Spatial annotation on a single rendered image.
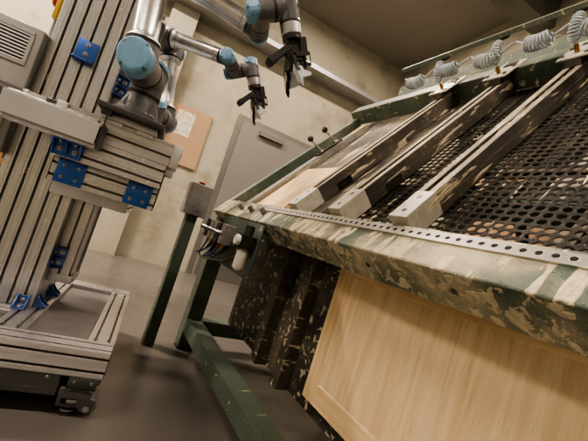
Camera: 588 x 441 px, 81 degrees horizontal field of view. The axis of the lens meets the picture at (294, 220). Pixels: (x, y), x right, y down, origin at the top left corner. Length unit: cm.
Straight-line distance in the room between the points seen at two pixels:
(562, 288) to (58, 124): 131
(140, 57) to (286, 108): 378
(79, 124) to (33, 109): 12
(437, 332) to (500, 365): 17
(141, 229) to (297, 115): 256
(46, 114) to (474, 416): 142
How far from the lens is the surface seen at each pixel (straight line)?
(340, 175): 149
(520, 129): 132
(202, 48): 202
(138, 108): 142
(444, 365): 102
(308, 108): 511
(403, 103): 227
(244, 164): 462
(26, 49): 167
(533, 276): 68
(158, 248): 456
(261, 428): 129
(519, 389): 93
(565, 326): 68
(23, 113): 134
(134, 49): 134
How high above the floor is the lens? 78
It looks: 4 degrees up
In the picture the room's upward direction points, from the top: 18 degrees clockwise
